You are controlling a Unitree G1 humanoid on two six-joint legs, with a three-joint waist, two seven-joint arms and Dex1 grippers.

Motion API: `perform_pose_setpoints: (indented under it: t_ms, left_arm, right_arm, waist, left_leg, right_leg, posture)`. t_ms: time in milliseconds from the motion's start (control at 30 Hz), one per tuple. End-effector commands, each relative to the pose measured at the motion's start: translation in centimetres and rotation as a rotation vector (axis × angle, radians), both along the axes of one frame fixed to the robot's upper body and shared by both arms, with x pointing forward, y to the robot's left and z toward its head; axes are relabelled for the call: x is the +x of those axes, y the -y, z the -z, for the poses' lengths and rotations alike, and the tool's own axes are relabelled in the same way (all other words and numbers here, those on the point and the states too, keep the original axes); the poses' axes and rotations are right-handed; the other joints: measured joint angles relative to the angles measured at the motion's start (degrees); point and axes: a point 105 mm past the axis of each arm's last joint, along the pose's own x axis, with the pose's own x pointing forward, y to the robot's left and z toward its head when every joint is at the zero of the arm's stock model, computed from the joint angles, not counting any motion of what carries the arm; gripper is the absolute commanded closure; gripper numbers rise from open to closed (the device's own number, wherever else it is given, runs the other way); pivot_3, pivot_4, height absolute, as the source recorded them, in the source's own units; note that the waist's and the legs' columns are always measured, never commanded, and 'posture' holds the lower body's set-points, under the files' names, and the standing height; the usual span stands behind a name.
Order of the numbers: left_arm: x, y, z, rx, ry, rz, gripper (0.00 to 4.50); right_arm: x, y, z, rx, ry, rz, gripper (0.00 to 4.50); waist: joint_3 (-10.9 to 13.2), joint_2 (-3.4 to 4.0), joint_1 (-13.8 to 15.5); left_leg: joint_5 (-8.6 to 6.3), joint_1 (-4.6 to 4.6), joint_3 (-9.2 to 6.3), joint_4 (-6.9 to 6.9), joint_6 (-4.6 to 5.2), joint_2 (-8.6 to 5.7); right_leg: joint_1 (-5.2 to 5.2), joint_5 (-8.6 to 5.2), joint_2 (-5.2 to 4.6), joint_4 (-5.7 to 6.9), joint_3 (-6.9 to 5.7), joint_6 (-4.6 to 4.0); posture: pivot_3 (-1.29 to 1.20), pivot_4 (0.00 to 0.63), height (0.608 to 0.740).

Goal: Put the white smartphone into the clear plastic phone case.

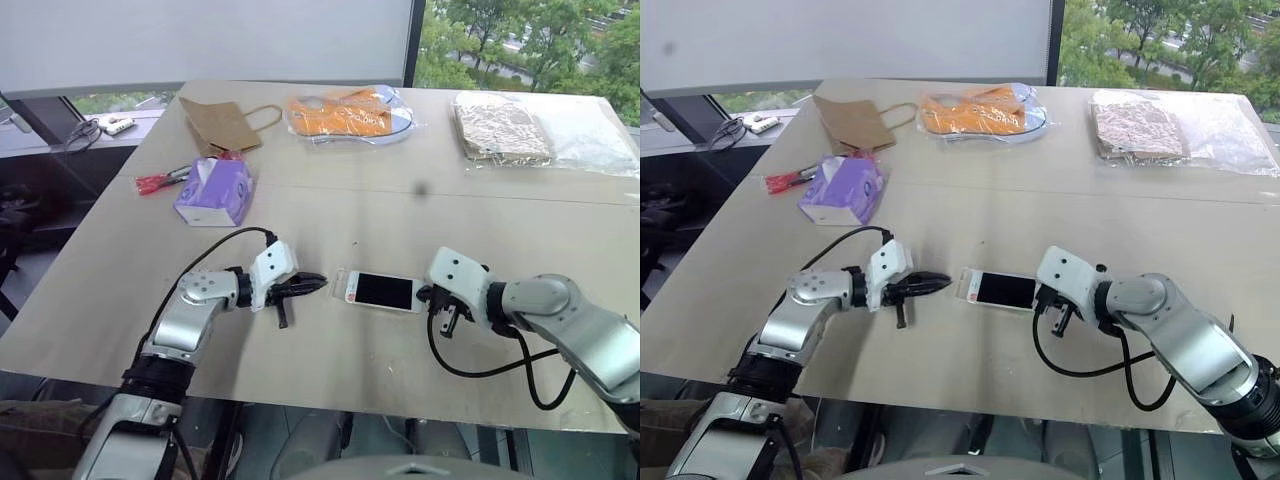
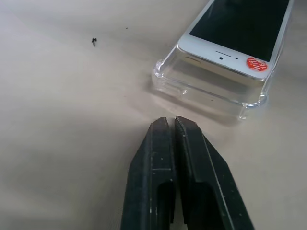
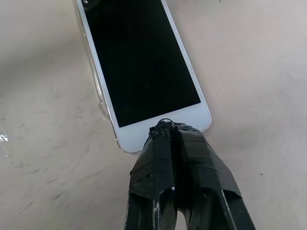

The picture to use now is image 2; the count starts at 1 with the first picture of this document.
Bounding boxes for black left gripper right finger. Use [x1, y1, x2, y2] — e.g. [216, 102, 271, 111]
[174, 116, 256, 230]

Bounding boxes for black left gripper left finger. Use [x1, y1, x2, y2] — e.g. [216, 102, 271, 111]
[120, 116, 177, 230]

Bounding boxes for clear plastic phone case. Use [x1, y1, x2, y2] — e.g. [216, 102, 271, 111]
[151, 0, 307, 122]

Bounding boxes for white smartphone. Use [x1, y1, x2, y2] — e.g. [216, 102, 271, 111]
[177, 0, 295, 81]

